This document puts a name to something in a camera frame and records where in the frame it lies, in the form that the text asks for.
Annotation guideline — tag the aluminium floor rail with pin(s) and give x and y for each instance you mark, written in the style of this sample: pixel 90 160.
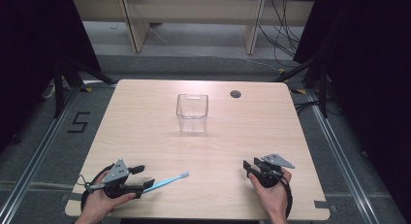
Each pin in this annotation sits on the aluminium floor rail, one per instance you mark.
pixel 339 159
pixel 38 153

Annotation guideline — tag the grey table edge bracket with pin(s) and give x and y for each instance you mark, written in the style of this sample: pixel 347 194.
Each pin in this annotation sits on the grey table edge bracket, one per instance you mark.
pixel 324 206

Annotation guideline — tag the clear plastic container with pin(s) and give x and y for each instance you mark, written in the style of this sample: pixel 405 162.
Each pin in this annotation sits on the clear plastic container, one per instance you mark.
pixel 192 111

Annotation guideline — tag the black metal stand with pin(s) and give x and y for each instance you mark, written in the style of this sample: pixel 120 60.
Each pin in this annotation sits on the black metal stand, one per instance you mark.
pixel 318 81
pixel 64 85

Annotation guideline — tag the person's left hand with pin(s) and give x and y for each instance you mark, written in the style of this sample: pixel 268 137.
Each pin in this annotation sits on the person's left hand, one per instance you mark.
pixel 97 203

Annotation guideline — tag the person's right hand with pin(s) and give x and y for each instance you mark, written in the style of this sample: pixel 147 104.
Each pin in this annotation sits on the person's right hand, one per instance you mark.
pixel 271 196

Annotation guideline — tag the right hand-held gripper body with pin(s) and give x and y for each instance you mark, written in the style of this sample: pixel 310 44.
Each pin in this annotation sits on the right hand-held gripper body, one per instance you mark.
pixel 267 175

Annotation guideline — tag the black curtain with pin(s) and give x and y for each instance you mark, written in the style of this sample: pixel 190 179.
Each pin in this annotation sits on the black curtain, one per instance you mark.
pixel 371 72
pixel 29 49

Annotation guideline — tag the black round table grommet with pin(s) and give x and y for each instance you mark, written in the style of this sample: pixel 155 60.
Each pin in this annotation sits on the black round table grommet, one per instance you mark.
pixel 235 94

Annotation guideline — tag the light blue toothbrush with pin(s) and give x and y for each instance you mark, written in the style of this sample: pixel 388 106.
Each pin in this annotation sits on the light blue toothbrush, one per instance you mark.
pixel 168 181

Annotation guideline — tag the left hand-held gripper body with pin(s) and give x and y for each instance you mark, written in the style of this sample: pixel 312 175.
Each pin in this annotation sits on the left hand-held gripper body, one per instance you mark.
pixel 117 174

